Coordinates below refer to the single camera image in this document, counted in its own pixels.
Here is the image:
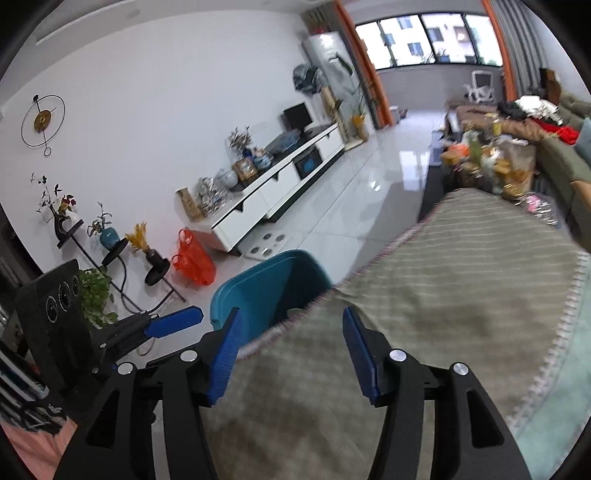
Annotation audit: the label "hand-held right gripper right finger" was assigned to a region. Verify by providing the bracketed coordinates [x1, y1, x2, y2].
[342, 305, 532, 480]

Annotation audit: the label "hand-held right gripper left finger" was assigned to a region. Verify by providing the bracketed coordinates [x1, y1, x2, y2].
[53, 306, 245, 480]

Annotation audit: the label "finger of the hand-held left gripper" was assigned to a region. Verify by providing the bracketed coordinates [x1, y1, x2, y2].
[104, 306, 205, 360]

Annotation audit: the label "teal plastic bin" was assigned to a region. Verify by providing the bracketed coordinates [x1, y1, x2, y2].
[210, 249, 334, 342]

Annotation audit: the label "green potted plant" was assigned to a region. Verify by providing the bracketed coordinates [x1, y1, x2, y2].
[76, 268, 120, 328]

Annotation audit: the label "orange plastic bag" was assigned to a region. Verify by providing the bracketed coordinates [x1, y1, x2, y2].
[172, 228, 218, 286]

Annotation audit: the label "black vase yellow grass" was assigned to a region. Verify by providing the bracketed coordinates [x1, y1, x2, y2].
[126, 223, 171, 284]

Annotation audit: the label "black metal plant stand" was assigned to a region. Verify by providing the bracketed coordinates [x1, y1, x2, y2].
[55, 219, 188, 315]

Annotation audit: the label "teal vase with plant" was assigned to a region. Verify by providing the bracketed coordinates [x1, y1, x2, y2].
[88, 202, 122, 252]

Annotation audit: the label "green checked blanket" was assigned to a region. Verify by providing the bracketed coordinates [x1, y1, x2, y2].
[201, 188, 591, 480]

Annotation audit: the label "black sculpture red leaves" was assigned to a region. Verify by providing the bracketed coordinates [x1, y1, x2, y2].
[30, 173, 85, 250]

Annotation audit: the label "gold gift box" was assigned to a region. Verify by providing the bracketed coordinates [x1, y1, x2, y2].
[175, 187, 205, 222]

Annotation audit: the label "white bathroom scale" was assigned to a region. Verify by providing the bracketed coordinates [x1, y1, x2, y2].
[242, 232, 293, 259]

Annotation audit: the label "silver ornaments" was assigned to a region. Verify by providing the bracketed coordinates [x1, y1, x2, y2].
[198, 178, 234, 217]

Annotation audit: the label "white ceramic jar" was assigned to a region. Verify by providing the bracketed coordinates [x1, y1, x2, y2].
[215, 168, 240, 191]

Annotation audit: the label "white black tv cabinet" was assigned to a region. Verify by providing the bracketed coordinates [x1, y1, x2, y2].
[210, 124, 347, 256]

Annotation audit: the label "vase with leafy branches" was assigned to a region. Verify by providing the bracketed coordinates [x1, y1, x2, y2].
[229, 126, 254, 158]

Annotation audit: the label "blue decorative plate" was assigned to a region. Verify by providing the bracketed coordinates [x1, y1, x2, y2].
[264, 129, 303, 154]

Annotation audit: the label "cluttered dark coffee table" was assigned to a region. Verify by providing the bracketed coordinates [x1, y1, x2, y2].
[418, 108, 561, 227]

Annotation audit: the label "black monitor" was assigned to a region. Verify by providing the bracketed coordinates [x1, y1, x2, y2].
[281, 102, 315, 132]

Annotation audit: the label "tall green plant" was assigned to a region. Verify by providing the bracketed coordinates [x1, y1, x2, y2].
[330, 53, 377, 134]

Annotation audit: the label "orange cushion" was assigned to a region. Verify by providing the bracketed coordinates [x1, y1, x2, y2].
[570, 180, 591, 213]

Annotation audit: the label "teal patterned bundle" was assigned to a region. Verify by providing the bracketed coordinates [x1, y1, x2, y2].
[293, 64, 331, 95]

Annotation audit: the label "green sofa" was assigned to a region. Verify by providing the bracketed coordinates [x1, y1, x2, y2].
[538, 92, 591, 222]

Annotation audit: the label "orange curtain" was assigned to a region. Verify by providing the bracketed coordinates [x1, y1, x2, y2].
[481, 0, 517, 97]
[335, 0, 392, 130]

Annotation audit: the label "white standing air conditioner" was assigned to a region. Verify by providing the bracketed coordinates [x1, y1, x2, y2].
[302, 32, 363, 139]

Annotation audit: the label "white chair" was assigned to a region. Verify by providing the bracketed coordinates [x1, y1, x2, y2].
[463, 71, 497, 103]

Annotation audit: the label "pile of dark clothes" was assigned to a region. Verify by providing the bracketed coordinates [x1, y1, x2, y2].
[498, 96, 561, 125]

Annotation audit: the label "red cloth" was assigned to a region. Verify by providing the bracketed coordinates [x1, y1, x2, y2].
[531, 117, 581, 146]

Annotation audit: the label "large window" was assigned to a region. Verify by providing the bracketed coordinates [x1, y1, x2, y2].
[355, 13, 505, 71]

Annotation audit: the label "grey curtain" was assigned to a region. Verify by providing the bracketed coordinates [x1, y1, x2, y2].
[490, 0, 546, 100]

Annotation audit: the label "gold picture frame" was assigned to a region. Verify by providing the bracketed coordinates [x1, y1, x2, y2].
[232, 158, 259, 182]

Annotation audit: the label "round wall clock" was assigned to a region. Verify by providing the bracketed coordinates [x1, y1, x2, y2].
[21, 93, 66, 157]

